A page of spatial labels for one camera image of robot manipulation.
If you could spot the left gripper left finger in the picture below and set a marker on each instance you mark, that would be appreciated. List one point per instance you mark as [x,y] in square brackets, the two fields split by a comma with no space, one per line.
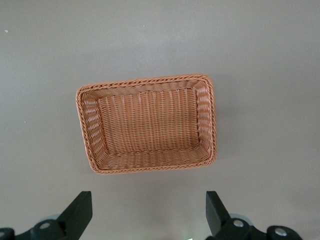
[62,225]

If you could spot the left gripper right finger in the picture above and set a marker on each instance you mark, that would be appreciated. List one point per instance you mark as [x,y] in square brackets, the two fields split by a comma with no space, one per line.
[225,227]

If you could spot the brown wicker basket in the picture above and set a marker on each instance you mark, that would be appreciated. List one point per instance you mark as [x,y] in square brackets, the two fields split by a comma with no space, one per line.
[150,125]

